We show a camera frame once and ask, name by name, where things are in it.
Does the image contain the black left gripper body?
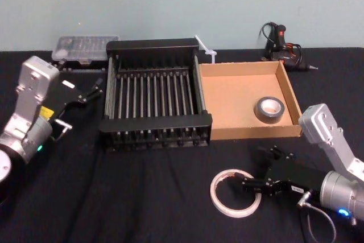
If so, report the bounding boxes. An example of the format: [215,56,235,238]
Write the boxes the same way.
[42,77,87,122]

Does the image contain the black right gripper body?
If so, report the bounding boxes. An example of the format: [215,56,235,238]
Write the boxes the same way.
[265,159,325,197]

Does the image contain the white tape roll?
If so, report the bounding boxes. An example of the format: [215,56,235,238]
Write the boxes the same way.
[210,168,263,219]

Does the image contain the silver tape roll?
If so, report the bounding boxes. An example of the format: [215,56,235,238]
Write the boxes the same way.
[253,96,286,126]

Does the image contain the clear plastic case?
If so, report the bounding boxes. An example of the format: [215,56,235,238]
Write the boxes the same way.
[51,35,121,72]

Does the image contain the black rack with steel bars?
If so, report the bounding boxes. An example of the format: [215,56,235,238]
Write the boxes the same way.
[98,38,214,153]

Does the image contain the shallow brown cardboard tray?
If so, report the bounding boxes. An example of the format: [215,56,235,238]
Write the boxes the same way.
[197,60,303,141]

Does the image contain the white three-armed plastic piece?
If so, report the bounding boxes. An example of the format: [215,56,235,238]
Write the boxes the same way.
[194,35,218,64]

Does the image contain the black table cloth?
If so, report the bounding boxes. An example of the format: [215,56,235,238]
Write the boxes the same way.
[0,46,364,243]

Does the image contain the right wrist cable silver plug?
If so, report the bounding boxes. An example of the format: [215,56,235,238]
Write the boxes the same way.
[296,191,337,241]

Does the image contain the wrist cable silver plug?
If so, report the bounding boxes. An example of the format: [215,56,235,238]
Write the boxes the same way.
[52,120,73,142]
[296,191,337,241]

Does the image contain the left wrist cable silver plug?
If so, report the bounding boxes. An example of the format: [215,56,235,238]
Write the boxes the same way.
[52,120,73,142]

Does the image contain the black corded tool red switch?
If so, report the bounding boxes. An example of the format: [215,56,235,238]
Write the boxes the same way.
[259,22,318,73]

